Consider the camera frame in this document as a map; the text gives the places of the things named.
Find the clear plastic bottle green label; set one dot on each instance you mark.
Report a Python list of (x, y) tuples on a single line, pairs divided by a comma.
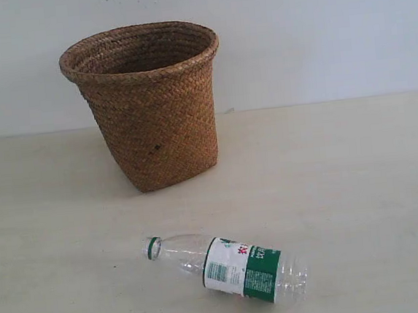
[(233, 267)]

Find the brown woven wicker basket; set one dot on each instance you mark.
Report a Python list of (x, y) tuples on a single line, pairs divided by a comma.
[(149, 87)]

